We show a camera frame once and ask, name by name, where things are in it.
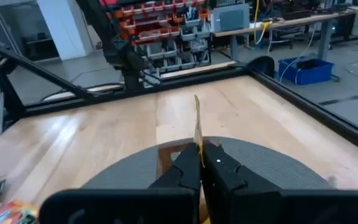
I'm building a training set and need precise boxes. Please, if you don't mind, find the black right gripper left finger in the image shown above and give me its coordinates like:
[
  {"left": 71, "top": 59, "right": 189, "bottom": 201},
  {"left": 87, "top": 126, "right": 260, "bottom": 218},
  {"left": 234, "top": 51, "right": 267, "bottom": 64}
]
[{"left": 39, "top": 142, "right": 202, "bottom": 224}]

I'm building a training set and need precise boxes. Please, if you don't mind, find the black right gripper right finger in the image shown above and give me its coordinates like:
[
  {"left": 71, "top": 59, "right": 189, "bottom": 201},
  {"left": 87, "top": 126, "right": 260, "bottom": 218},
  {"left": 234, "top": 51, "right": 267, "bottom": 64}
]
[{"left": 201, "top": 142, "right": 358, "bottom": 224}]

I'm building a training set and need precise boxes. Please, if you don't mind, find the vanilla cinnamon apple tea packet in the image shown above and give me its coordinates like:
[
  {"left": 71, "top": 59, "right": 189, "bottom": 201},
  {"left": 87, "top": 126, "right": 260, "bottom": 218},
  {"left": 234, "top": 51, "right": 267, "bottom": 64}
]
[{"left": 192, "top": 94, "right": 213, "bottom": 224}]

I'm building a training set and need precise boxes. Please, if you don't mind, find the grey round woven placemat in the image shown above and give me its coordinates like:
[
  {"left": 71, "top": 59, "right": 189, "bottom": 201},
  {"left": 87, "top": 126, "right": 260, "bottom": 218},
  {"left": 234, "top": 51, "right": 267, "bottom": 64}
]
[{"left": 81, "top": 136, "right": 337, "bottom": 191}]

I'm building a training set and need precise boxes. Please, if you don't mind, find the wooden three-compartment tray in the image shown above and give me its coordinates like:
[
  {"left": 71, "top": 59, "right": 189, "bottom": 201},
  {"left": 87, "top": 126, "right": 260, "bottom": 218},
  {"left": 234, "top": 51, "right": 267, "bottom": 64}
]
[{"left": 157, "top": 138, "right": 224, "bottom": 180}]

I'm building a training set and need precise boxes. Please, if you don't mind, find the blue plastic bin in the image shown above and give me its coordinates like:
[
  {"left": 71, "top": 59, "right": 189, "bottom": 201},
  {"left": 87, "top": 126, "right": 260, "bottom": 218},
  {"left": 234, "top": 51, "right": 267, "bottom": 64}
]
[{"left": 277, "top": 57, "right": 336, "bottom": 86}]

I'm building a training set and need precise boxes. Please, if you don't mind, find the rack of parts bins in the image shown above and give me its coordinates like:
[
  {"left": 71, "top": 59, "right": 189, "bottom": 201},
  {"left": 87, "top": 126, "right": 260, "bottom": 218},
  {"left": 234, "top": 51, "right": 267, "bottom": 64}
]
[{"left": 106, "top": 0, "right": 213, "bottom": 78}]

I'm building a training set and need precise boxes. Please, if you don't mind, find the long wooden workbench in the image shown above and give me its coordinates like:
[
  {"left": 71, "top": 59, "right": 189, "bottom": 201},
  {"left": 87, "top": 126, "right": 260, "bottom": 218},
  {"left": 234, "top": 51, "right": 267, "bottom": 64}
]
[{"left": 212, "top": 4, "right": 358, "bottom": 62}]

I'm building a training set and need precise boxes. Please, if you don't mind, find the grey box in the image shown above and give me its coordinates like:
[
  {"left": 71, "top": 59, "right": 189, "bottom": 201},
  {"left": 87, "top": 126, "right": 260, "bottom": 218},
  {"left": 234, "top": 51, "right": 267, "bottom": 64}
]
[{"left": 211, "top": 3, "right": 250, "bottom": 34}]

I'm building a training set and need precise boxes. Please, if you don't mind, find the black metal table frame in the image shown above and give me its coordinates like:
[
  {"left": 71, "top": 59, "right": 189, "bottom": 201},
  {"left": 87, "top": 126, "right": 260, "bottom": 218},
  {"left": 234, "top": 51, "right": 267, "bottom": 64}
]
[{"left": 0, "top": 30, "right": 358, "bottom": 159}]

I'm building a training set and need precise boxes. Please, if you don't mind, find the white cable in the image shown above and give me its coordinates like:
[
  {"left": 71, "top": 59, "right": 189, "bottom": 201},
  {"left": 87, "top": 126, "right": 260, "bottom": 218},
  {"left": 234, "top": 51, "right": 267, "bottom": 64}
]
[{"left": 278, "top": 27, "right": 317, "bottom": 85}]

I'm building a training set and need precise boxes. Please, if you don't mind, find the yellow cable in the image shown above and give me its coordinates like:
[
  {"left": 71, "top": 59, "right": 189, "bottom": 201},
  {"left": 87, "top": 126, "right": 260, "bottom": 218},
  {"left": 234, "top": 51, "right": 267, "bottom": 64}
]
[{"left": 253, "top": 0, "right": 275, "bottom": 45}]

